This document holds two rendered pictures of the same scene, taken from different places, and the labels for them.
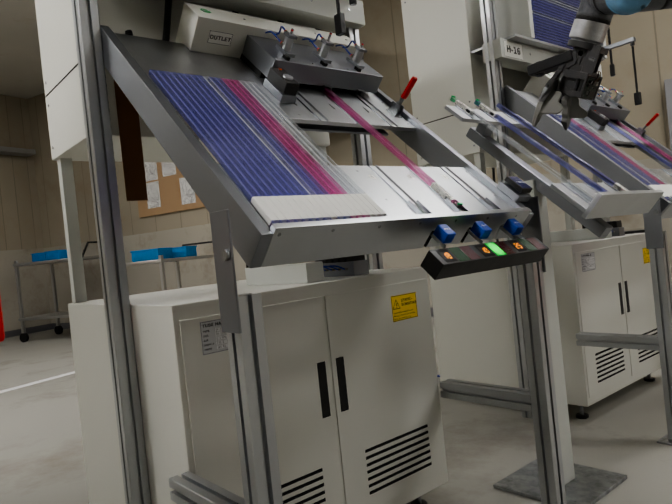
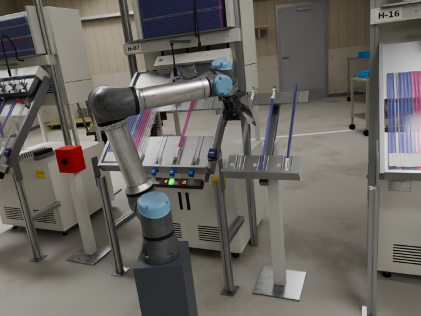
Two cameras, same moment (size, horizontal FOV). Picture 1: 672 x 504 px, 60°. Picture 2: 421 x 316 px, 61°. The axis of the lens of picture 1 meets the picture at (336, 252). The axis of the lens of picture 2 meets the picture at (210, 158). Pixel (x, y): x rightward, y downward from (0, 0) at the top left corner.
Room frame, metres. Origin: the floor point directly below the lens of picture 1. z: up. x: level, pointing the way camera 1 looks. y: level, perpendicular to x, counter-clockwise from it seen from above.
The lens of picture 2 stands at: (0.55, -1.95, 1.25)
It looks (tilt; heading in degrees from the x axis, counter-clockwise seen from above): 16 degrees down; 65
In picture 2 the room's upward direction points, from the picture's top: 6 degrees counter-clockwise
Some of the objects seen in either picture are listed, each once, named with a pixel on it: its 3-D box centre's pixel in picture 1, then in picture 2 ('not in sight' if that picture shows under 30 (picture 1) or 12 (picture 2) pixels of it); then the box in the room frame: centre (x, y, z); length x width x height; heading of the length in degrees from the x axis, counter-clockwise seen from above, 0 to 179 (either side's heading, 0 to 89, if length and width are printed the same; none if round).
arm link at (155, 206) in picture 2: not in sight; (155, 212); (0.87, -0.75, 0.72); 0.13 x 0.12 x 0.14; 88
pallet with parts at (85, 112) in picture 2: not in sight; (77, 118); (1.45, 6.94, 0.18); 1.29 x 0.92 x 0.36; 150
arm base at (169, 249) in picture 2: not in sight; (160, 242); (0.87, -0.76, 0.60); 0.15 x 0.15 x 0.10
